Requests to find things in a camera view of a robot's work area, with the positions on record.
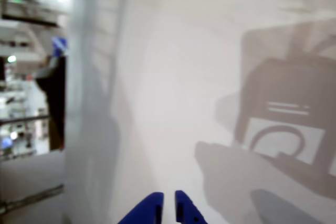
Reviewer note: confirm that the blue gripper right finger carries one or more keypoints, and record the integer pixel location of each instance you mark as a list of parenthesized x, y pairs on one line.
[(186, 211)]

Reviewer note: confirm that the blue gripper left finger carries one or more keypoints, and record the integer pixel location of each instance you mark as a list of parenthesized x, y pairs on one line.
[(149, 211)]

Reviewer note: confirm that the blue patterned sign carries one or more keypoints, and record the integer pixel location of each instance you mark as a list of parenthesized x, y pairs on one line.
[(60, 46)]

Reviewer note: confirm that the grey metal rail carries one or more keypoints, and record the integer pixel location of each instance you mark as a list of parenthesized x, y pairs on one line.
[(31, 196)]

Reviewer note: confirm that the dark brown post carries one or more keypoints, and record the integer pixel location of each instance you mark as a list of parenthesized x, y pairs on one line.
[(56, 98)]

